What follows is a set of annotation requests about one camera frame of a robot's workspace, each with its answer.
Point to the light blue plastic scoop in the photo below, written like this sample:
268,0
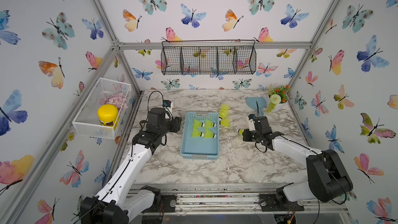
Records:
258,104

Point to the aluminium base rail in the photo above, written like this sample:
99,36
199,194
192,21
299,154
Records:
191,199

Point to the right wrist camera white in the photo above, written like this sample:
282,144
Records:
251,123

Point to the yellow lidded jar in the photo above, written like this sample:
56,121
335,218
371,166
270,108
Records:
108,115

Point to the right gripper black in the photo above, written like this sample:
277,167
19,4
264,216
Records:
245,135

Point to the light blue plastic storage basket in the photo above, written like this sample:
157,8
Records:
200,139

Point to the black wire wall basket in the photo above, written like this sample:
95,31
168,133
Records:
207,57

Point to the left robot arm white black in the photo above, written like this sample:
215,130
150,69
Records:
111,205

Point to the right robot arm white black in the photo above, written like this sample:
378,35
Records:
327,177

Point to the pink round item in basket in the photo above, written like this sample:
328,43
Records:
118,100

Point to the white mesh wall basket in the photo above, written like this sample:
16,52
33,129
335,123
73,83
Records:
86,121

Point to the yellow shuttlecock nested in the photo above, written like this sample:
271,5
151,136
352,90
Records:
225,122

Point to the yellow shuttlecock bottom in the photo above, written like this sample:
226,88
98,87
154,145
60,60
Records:
209,124

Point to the artificial plant in white pot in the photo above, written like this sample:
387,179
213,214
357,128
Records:
278,96

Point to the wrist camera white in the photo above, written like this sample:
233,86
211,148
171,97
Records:
251,123
168,105

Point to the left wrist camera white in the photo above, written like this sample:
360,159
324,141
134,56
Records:
168,105

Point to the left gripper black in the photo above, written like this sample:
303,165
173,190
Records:
175,124

